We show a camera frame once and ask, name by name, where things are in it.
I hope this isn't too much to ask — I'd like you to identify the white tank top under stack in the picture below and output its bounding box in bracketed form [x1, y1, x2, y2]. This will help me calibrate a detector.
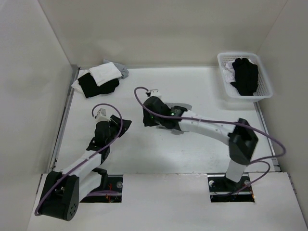
[71, 79, 83, 93]

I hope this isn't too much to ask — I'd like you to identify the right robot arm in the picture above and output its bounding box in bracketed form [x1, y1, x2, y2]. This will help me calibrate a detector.
[143, 96, 258, 191]

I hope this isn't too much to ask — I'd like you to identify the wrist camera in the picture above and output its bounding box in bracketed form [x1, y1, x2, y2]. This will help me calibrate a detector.
[146, 89, 162, 99]
[94, 108, 109, 123]

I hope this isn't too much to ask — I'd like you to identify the black tank top in basket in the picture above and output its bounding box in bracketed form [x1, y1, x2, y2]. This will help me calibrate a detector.
[231, 58, 259, 96]

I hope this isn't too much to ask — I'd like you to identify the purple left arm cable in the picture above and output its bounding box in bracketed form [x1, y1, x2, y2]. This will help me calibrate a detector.
[35, 103, 125, 216]

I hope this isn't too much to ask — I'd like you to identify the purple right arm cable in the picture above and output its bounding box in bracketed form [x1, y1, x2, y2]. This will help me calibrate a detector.
[133, 86, 287, 195]

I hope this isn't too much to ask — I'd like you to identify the white plastic laundry basket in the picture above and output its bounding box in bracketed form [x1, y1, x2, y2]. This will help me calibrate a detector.
[217, 51, 273, 102]

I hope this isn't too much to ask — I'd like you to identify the folded black tank top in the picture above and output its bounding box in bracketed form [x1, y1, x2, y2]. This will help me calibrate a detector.
[77, 73, 119, 98]

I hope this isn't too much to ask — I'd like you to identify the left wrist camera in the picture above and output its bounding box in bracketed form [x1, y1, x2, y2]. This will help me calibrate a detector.
[94, 108, 109, 123]

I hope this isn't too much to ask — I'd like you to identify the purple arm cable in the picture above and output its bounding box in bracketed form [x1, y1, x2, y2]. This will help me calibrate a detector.
[133, 86, 287, 195]
[35, 103, 125, 216]

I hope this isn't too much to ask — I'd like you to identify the white tank top in basket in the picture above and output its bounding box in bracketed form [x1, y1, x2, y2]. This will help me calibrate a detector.
[224, 57, 258, 83]

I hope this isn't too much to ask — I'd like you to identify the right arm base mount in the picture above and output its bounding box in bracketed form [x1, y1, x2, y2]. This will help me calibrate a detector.
[207, 174, 255, 203]

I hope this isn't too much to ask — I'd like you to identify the folded white tank top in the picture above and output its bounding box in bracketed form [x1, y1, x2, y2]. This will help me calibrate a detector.
[89, 62, 122, 87]

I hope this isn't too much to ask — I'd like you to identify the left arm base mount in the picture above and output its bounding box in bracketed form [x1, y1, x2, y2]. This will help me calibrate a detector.
[80, 167, 124, 203]

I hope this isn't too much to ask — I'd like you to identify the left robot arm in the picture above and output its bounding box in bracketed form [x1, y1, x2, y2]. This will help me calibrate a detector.
[34, 115, 132, 221]

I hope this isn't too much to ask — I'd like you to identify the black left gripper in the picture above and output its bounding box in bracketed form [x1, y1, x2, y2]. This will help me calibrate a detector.
[106, 115, 131, 145]

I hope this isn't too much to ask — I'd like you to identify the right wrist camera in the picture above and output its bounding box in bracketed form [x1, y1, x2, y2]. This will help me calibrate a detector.
[146, 89, 162, 99]

